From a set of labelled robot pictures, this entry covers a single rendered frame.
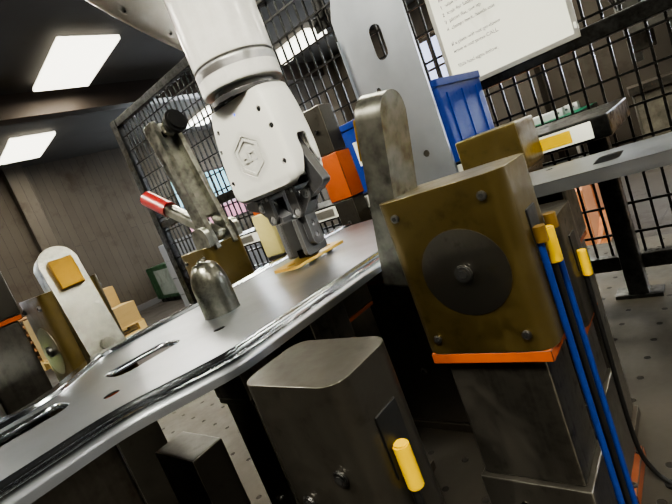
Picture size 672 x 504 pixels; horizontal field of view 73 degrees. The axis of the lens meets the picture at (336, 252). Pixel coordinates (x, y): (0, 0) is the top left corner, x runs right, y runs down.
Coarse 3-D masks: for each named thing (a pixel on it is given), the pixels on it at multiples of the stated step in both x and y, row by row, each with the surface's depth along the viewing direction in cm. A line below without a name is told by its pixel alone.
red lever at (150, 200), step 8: (144, 192) 63; (144, 200) 62; (152, 200) 62; (160, 200) 61; (168, 200) 62; (152, 208) 62; (160, 208) 61; (168, 208) 60; (176, 208) 60; (168, 216) 61; (176, 216) 60; (184, 216) 59; (184, 224) 59; (192, 224) 58; (216, 232) 56; (224, 232) 57
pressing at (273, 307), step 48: (336, 240) 57; (240, 288) 48; (288, 288) 39; (336, 288) 34; (144, 336) 42; (192, 336) 34; (240, 336) 29; (288, 336) 29; (96, 384) 31; (144, 384) 27; (192, 384) 25; (0, 432) 28; (48, 432) 25; (96, 432) 23; (0, 480) 20; (48, 480) 20
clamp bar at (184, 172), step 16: (176, 112) 54; (144, 128) 55; (160, 128) 56; (176, 128) 54; (160, 144) 55; (176, 144) 57; (160, 160) 56; (176, 160) 56; (192, 160) 57; (176, 176) 55; (192, 176) 57; (176, 192) 56; (192, 192) 55; (208, 192) 57; (192, 208) 55; (208, 208) 57; (208, 224) 55; (224, 224) 57
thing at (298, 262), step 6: (342, 240) 50; (330, 246) 49; (336, 246) 49; (300, 252) 48; (318, 252) 48; (324, 252) 48; (300, 258) 48; (306, 258) 47; (312, 258) 46; (288, 264) 48; (294, 264) 46; (300, 264) 45; (276, 270) 47; (282, 270) 46; (288, 270) 45
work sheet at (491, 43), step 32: (448, 0) 82; (480, 0) 79; (512, 0) 76; (544, 0) 74; (448, 32) 84; (480, 32) 81; (512, 32) 78; (544, 32) 75; (576, 32) 73; (448, 64) 86; (480, 64) 83; (512, 64) 80
